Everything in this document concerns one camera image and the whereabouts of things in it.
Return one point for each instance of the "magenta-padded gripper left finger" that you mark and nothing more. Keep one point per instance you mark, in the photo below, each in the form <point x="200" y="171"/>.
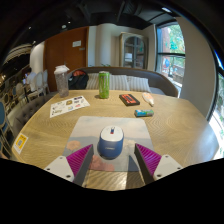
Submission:
<point x="60" y="166"/>

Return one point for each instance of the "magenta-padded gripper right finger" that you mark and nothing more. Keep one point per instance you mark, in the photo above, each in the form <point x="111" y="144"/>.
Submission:
<point x="166" y="165"/>

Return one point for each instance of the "blue and white computer mouse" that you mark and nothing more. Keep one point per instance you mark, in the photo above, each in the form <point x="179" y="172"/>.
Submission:
<point x="110" y="143"/>

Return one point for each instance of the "grey printed mouse pad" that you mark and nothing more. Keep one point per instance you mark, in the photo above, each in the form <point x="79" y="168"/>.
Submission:
<point x="86" y="130"/>

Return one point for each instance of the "yellow table sticker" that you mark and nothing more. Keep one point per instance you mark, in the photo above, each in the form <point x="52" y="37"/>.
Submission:
<point x="20" y="142"/>

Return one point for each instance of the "green and blue pack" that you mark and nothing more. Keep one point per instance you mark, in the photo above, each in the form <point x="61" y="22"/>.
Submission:
<point x="144" y="113"/>

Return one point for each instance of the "white printed paper sheet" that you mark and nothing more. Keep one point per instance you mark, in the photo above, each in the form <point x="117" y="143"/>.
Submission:
<point x="68" y="106"/>

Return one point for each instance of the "white orange squeeze bottle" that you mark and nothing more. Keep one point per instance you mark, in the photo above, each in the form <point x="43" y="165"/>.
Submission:
<point x="148" y="98"/>

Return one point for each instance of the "black and orange box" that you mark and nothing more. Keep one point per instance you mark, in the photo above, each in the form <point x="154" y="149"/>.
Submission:
<point x="129" y="99"/>

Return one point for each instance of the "large curved window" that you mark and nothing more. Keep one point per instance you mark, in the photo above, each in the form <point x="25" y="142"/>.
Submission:
<point x="218" y="110"/>

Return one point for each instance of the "clear shaker bottle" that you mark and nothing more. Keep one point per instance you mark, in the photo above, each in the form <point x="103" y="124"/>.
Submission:
<point x="62" y="83"/>

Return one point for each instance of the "grey curved sofa bench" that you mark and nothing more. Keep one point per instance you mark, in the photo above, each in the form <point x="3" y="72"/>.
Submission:
<point x="160" y="81"/>

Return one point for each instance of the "striped cushion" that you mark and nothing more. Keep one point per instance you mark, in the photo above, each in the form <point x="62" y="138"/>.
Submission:
<point x="139" y="84"/>
<point x="119" y="82"/>
<point x="92" y="81"/>

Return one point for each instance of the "group of chairs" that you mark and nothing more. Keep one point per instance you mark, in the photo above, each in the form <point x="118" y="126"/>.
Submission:
<point x="38" y="83"/>

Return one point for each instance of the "black backpack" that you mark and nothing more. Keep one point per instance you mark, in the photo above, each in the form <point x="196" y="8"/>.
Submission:
<point x="78" y="80"/>

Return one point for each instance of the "green drink can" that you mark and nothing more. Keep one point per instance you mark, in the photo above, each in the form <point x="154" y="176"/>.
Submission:
<point x="104" y="85"/>

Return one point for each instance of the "person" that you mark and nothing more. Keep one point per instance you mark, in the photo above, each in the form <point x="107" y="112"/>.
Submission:
<point x="30" y="76"/>

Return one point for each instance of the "black-framed window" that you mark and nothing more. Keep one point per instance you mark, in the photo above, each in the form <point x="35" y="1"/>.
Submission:
<point x="170" y="53"/>

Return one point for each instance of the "brown wooden door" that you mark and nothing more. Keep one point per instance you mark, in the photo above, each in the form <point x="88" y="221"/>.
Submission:
<point x="63" y="53"/>

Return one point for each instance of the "glass-door cabinet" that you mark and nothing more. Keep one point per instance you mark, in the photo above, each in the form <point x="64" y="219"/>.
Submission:
<point x="134" y="51"/>

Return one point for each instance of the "white door sign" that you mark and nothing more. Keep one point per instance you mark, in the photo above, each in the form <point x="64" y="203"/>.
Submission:
<point x="77" y="43"/>

